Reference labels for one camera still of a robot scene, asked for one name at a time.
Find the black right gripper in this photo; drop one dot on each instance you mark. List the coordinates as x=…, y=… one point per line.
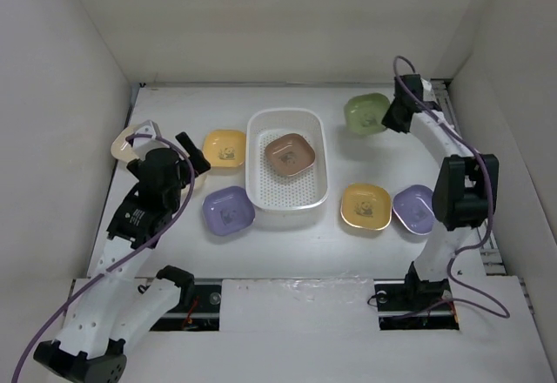
x=389, y=120

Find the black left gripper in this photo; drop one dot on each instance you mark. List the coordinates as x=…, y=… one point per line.
x=196, y=157

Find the yellow panda plate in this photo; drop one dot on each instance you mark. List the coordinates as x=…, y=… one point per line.
x=366, y=206
x=225, y=148

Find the green panda plate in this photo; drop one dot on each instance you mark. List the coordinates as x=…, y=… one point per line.
x=364, y=113

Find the purple panda plate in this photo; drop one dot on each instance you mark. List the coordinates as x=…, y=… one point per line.
x=228, y=211
x=413, y=207

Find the cream panda plate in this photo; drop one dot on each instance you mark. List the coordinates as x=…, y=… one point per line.
x=198, y=183
x=122, y=150

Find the brown panda plate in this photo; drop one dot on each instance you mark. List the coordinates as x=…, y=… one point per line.
x=290, y=154

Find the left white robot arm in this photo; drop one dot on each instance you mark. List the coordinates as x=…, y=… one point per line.
x=93, y=345

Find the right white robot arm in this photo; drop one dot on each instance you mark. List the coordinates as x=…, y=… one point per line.
x=464, y=196

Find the white perforated plastic bin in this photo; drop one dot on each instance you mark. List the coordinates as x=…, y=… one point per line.
x=270, y=191

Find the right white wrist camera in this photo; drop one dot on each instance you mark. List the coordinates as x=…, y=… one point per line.
x=428, y=91

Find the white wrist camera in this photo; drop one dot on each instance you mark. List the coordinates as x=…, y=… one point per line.
x=144, y=134
x=428, y=91

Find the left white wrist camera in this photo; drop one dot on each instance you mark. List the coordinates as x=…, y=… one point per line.
x=144, y=134

